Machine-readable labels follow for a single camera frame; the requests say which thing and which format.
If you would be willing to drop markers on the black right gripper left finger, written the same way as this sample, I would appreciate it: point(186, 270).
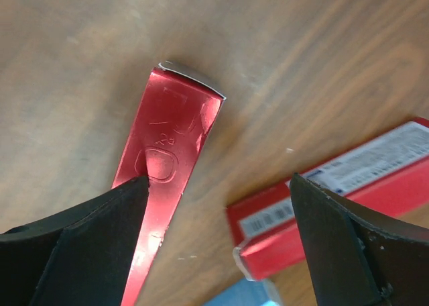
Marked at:
point(79, 256)

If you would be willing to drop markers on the red toothpaste box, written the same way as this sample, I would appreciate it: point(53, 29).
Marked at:
point(176, 113)
point(387, 174)

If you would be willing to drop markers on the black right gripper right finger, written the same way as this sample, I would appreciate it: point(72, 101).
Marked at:
point(355, 255)

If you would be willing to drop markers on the blue toothpaste box lying right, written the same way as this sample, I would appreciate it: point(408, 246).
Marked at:
point(248, 293)

